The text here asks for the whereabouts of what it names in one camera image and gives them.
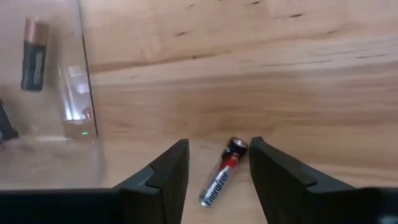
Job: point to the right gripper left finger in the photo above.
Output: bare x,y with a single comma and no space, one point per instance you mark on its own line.
140,205

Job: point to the silver black Energizer battery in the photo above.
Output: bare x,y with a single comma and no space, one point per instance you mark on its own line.
217,180

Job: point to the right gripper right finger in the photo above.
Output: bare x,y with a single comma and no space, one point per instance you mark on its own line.
295,202

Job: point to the clear plastic bin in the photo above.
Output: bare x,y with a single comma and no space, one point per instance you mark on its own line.
74,93

